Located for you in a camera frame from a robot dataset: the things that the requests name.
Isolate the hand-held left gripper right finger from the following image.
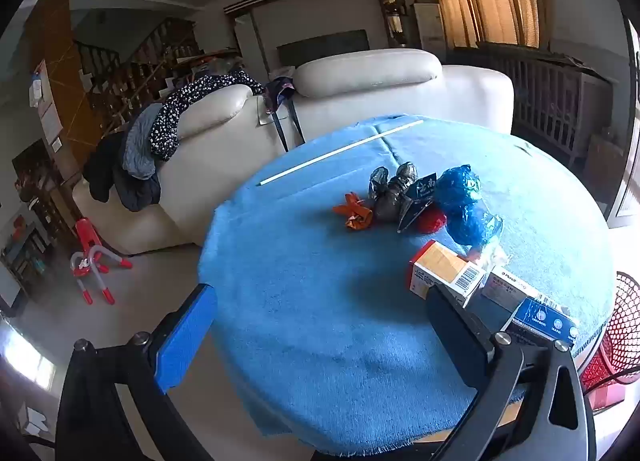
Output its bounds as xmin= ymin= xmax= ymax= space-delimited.
xmin=425 ymin=285 xmax=598 ymax=461

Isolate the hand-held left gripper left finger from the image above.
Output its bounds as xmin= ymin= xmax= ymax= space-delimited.
xmin=55 ymin=283 xmax=218 ymax=461

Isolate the white medicine carton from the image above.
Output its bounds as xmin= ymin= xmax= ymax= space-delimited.
xmin=481 ymin=266 xmax=543 ymax=324

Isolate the orange and white carton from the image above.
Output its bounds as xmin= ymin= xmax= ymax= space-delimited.
xmin=408 ymin=240 xmax=487 ymax=310

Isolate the blue and white carton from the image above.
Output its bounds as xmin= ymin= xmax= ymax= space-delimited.
xmin=502 ymin=297 xmax=581 ymax=348

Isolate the red plastic bag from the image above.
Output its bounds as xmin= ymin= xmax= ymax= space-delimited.
xmin=417 ymin=206 xmax=448 ymax=235

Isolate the blue plastic bag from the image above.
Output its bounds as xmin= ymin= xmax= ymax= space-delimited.
xmin=433 ymin=164 xmax=504 ymax=248

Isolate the dark blue printed packet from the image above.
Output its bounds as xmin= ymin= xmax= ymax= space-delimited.
xmin=397 ymin=173 xmax=437 ymax=234

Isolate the grey plastic bag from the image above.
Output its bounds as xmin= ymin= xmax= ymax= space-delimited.
xmin=368 ymin=162 xmax=419 ymax=222

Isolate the orange wrapper bundle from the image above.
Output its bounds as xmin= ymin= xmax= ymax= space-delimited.
xmin=332 ymin=192 xmax=374 ymax=231

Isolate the red mesh basket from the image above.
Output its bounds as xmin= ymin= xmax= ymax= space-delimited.
xmin=579 ymin=271 xmax=640 ymax=409

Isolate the red and white toy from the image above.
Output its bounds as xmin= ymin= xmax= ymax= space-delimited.
xmin=69 ymin=217 xmax=134 ymax=306

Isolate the blue tablecloth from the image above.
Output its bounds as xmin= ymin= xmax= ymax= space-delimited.
xmin=198 ymin=114 xmax=616 ymax=454

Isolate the black jacket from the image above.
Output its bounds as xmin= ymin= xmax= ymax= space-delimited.
xmin=82 ymin=131 xmax=162 ymax=212

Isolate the grey knit garment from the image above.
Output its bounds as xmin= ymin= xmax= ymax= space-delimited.
xmin=122 ymin=103 xmax=163 ymax=180

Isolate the white leather sofa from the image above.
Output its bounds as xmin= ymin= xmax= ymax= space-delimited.
xmin=72 ymin=48 xmax=516 ymax=257

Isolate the thin white stick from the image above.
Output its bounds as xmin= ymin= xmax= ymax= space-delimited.
xmin=256 ymin=120 xmax=425 ymax=186

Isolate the floral dark garment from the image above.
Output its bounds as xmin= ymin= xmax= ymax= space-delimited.
xmin=149 ymin=70 xmax=266 ymax=162

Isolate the cardboard box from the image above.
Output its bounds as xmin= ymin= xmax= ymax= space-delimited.
xmin=584 ymin=126 xmax=628 ymax=186

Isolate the white wooden crib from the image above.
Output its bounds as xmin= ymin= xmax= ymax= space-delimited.
xmin=452 ymin=41 xmax=613 ymax=166

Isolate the wooden staircase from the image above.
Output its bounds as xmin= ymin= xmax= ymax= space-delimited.
xmin=74 ymin=17 xmax=201 ymax=134

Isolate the brown wooden pillar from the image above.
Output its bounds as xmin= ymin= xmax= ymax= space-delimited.
xmin=25 ymin=0 xmax=103 ymax=166

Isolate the white standing air conditioner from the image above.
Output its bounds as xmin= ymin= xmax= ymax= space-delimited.
xmin=411 ymin=2 xmax=447 ymax=52

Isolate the black television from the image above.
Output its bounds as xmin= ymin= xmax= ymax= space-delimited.
xmin=276 ymin=29 xmax=371 ymax=68

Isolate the dark display cabinet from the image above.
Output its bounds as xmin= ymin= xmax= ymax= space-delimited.
xmin=377 ymin=0 xmax=408 ymax=49

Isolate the dark bag with straps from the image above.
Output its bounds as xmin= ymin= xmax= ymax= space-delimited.
xmin=264 ymin=77 xmax=306 ymax=152

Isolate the wall calendar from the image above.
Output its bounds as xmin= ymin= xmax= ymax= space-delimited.
xmin=27 ymin=58 xmax=65 ymax=154

